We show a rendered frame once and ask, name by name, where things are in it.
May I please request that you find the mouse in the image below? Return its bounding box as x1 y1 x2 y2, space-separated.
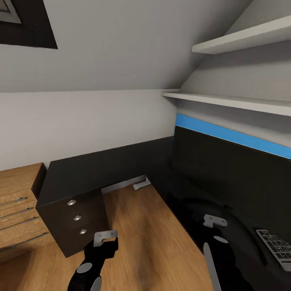
191 209 203 222

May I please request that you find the monitor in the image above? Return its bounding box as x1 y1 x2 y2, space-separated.
171 126 291 267

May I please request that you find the keyboard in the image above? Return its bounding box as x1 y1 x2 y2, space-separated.
256 229 291 272

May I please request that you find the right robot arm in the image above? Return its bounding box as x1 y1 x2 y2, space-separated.
188 215 255 291

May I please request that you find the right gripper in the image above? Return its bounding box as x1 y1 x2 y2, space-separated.
188 220 221 240

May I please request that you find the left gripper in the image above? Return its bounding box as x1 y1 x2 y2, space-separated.
85 237 118 263

